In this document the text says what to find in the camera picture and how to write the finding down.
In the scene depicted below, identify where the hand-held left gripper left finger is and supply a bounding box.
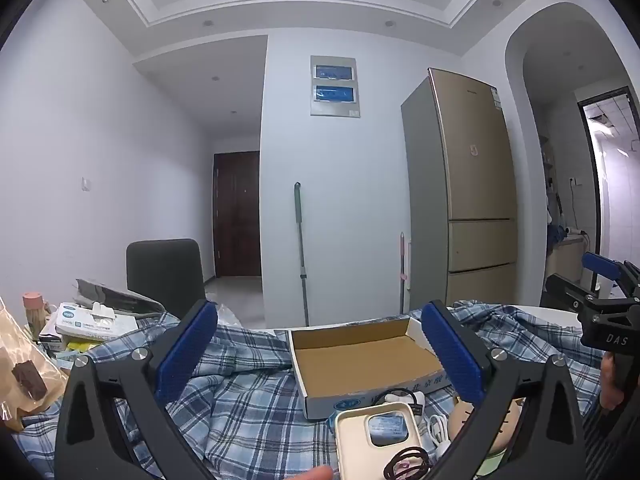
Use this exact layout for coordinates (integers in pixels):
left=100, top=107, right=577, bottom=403
left=54, top=299, right=219, bottom=480

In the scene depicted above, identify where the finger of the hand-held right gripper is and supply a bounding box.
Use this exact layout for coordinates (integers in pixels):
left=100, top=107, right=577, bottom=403
left=545, top=273, right=601, bottom=313
left=581, top=251, right=640, bottom=303

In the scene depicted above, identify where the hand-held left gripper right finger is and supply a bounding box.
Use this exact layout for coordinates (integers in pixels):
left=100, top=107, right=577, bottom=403
left=421, top=299, right=587, bottom=480

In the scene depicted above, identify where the clear plastic item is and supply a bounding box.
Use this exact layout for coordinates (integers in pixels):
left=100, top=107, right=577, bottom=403
left=426, top=411, right=455, bottom=457

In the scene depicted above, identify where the cardboard box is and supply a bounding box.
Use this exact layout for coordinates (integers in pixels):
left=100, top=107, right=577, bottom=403
left=287, top=316, right=452, bottom=421

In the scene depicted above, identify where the blue packet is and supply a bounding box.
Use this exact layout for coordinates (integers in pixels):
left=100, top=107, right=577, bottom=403
left=327, top=411, right=408, bottom=449

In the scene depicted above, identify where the light green card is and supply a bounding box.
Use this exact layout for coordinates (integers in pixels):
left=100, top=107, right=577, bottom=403
left=475, top=451, right=511, bottom=478

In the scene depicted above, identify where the beige phone case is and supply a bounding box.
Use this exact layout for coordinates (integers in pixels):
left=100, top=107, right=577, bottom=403
left=334, top=402, right=427, bottom=480

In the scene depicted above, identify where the peach soft doll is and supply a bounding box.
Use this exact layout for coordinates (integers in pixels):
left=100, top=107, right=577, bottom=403
left=447, top=395, right=528, bottom=457

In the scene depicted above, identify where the person's right hand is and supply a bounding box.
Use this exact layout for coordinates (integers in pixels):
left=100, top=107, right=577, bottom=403
left=599, top=351, right=624, bottom=412

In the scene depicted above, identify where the person's left hand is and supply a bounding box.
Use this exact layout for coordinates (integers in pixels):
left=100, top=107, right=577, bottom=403
left=291, top=465, right=335, bottom=480

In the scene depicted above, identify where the wooden cabinet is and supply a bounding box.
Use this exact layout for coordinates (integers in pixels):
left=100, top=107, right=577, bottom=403
left=546, top=237, right=587, bottom=287

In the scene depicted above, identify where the clear crumpled plastic bag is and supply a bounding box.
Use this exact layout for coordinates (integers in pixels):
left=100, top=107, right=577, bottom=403
left=207, top=302, right=244, bottom=331

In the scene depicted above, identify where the white charger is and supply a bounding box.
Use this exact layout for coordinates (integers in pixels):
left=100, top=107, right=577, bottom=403
left=384, top=391, right=427, bottom=418

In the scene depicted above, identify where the dark chair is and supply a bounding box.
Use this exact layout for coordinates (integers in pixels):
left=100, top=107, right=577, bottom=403
left=126, top=238, right=207, bottom=322

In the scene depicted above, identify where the blue plaid cloth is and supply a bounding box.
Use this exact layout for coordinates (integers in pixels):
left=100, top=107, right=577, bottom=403
left=10, top=300, right=608, bottom=480

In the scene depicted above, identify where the white tissue pack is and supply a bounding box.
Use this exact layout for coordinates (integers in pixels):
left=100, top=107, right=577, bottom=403
left=55, top=302, right=139, bottom=342

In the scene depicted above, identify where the striped clothing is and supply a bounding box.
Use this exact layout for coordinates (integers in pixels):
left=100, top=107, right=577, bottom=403
left=580, top=400, right=632, bottom=467

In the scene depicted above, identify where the small white box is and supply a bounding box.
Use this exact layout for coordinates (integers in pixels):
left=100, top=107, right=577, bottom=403
left=38, top=317, right=69, bottom=352

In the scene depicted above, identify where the gold refrigerator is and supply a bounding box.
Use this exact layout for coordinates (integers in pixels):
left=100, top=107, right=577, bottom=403
left=400, top=67, right=519, bottom=312

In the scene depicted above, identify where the dark brown door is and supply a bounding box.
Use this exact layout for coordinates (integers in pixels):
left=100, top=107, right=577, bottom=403
left=212, top=151, right=262, bottom=279

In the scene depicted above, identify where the pink-lid bottle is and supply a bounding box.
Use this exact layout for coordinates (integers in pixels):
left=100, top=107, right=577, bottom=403
left=22, top=292, right=49, bottom=337

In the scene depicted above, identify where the brown block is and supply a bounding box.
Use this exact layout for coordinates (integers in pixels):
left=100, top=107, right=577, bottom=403
left=12, top=360, right=49, bottom=401

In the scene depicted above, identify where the translucent plastic bag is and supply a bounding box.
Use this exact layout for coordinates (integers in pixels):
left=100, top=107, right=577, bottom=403
left=0, top=297, right=72, bottom=432

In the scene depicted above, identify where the grey electrical panel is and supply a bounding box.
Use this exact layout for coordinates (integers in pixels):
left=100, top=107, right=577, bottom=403
left=310, top=55, right=362, bottom=118

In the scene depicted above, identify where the black charging cable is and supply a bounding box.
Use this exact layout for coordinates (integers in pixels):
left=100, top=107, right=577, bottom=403
left=376, top=388, right=420, bottom=412

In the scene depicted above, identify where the dark hair tie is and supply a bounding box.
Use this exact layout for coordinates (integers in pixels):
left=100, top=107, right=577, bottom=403
left=384, top=446, right=432, bottom=480

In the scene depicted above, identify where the green-handled mop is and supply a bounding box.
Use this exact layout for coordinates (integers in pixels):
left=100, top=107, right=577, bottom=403
left=293, top=181, right=311, bottom=327

